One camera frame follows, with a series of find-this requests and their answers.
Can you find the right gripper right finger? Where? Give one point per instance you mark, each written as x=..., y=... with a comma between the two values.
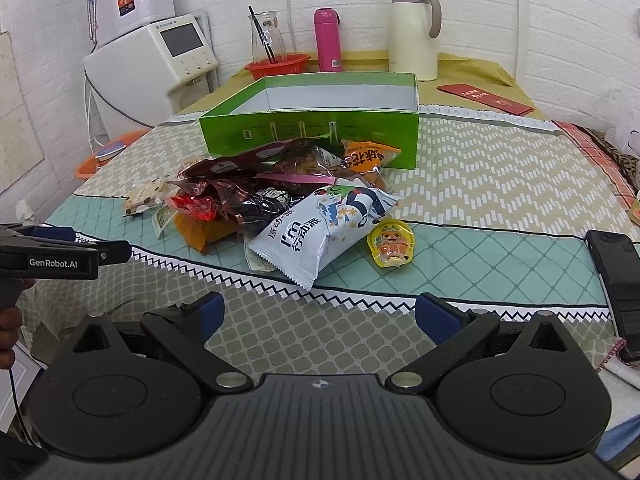
x=456, y=334

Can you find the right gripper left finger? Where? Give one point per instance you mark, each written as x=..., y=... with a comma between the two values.
x=179, y=335

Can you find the orange snack packet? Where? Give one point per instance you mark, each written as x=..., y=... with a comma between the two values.
x=199, y=234

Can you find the yellow jelly pouch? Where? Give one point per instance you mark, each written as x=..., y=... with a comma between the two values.
x=391, y=243

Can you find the red candy packet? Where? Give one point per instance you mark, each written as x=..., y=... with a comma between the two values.
x=199, y=207

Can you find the biscuit packet with dots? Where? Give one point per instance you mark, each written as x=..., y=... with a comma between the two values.
x=145, y=196

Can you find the brown date snack packet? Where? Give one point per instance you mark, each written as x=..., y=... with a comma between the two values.
x=252, y=209

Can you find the white blue chip bag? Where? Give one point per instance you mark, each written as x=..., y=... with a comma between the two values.
x=304, y=239

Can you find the red daily nuts bag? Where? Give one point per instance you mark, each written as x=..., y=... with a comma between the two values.
x=208, y=167

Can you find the orange peanut snack bag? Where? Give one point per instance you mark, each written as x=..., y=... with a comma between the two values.
x=367, y=159

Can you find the pink nut bag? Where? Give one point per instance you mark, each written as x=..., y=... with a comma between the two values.
x=305, y=164

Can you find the person's left hand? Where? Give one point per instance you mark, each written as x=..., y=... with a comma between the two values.
x=11, y=318

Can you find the orange stool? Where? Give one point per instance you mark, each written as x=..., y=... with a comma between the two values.
x=104, y=155

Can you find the patterned table cloth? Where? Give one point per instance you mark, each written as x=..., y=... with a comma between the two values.
x=499, y=215

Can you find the black phone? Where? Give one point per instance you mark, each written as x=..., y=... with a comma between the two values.
x=617, y=263

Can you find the white water dispenser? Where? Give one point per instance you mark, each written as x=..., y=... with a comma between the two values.
x=146, y=76

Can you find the green cardboard box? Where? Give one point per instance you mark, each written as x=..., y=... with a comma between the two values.
x=380, y=107

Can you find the red envelope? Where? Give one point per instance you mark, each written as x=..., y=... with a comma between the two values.
x=471, y=93

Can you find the yellow cloth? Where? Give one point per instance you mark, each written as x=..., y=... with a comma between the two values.
x=452, y=69

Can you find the red plastic basket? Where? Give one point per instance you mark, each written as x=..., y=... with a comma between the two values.
x=294, y=63

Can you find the black straw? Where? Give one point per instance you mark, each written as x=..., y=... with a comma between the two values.
x=262, y=37

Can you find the cream thermos jug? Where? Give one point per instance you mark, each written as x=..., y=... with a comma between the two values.
x=413, y=32

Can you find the glass carafe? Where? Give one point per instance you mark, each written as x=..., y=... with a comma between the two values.
x=270, y=25

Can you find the pink thermos bottle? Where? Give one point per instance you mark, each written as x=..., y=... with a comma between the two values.
x=327, y=32

